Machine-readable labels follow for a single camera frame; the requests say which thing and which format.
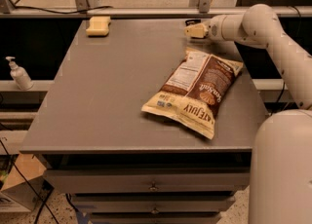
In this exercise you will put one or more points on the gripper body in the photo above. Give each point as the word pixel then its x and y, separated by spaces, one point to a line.
pixel 214 29

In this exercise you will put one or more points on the black rxbar chocolate bar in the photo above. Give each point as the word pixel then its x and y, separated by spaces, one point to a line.
pixel 192 21

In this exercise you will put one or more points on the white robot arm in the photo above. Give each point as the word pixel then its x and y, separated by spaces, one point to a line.
pixel 281 165

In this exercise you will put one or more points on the yellow sponge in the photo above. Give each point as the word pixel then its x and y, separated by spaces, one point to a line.
pixel 98 26

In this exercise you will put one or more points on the late july chips bag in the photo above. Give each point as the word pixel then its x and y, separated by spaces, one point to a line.
pixel 193 93

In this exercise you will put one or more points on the top grey drawer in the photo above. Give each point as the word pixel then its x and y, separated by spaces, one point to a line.
pixel 145 180

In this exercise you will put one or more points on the grey drawer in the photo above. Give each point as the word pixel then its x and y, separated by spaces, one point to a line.
pixel 160 218
pixel 145 180
pixel 153 203

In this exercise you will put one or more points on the grey drawer cabinet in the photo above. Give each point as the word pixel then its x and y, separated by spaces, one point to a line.
pixel 91 116

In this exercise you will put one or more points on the white pump bottle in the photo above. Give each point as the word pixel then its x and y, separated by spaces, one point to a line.
pixel 19 75

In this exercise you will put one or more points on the middle grey drawer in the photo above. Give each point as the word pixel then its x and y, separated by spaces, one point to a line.
pixel 153 203

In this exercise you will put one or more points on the bottom grey drawer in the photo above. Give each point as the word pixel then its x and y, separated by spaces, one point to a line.
pixel 160 218

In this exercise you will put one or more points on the cardboard box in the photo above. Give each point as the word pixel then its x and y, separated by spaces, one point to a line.
pixel 20 191

